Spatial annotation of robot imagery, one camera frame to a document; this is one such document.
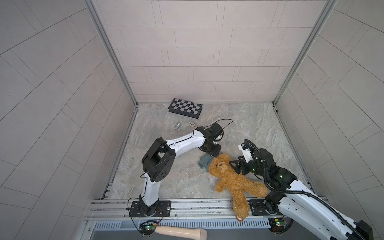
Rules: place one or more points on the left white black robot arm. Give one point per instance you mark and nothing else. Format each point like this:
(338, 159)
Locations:
(158, 160)

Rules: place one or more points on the right green circuit board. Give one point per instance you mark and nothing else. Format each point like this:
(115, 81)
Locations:
(277, 225)

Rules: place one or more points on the beige wooden handle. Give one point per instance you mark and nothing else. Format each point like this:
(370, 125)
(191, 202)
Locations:
(193, 234)

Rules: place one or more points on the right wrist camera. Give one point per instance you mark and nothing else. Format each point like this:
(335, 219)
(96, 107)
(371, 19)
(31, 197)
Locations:
(246, 152)

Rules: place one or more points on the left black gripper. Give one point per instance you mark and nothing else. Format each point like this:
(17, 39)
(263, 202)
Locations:
(215, 153)

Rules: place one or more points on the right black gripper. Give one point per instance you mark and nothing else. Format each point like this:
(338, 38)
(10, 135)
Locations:
(241, 163)

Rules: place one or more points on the grey-green teddy sweater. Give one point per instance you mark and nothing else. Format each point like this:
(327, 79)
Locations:
(205, 162)

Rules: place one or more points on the aluminium mounting rail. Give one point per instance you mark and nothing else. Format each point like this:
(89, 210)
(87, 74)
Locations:
(197, 209)

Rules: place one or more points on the left green circuit board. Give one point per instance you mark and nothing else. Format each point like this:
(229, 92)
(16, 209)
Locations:
(147, 228)

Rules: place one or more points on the folded black white chessboard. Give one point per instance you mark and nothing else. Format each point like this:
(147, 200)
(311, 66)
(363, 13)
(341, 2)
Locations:
(185, 108)

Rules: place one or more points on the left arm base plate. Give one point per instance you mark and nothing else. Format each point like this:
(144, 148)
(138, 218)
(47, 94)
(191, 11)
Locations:
(159, 209)

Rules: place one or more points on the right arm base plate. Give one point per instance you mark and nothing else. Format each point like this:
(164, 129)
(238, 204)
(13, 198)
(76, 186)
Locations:
(258, 207)

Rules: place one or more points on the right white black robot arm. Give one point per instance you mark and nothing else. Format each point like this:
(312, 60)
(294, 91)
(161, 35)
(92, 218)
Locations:
(291, 198)

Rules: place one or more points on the tan teddy bear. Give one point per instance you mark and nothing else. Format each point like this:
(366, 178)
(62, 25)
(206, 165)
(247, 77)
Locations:
(236, 184)

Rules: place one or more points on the green circuit board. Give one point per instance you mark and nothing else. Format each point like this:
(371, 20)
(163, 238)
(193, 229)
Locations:
(147, 228)
(277, 225)

